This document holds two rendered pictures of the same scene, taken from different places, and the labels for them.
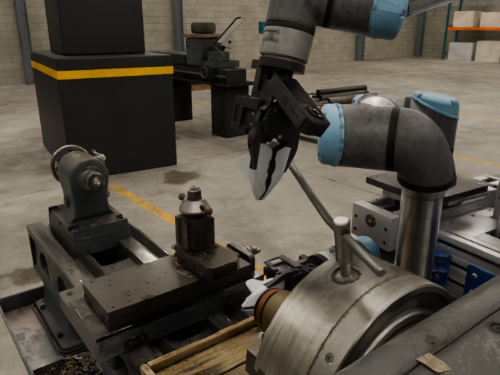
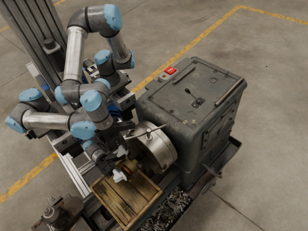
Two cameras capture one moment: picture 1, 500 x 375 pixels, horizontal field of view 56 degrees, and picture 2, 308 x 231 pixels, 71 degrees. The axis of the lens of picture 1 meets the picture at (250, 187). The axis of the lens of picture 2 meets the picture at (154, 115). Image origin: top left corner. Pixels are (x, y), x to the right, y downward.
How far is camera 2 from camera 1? 99 cm
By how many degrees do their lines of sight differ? 76
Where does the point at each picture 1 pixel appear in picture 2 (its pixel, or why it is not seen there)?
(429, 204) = not seen: hidden behind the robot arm
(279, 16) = (106, 115)
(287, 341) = (163, 155)
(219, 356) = (115, 204)
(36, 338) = not seen: outside the picture
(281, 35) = (110, 118)
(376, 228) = (68, 140)
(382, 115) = not seen: hidden behind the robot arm
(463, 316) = (168, 116)
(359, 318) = (163, 136)
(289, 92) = (124, 125)
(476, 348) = (178, 115)
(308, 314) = (159, 147)
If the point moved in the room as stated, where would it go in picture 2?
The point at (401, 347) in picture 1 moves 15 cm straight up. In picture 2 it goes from (180, 126) to (180, 108)
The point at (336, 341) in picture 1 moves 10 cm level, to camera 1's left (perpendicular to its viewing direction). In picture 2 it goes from (167, 142) to (171, 158)
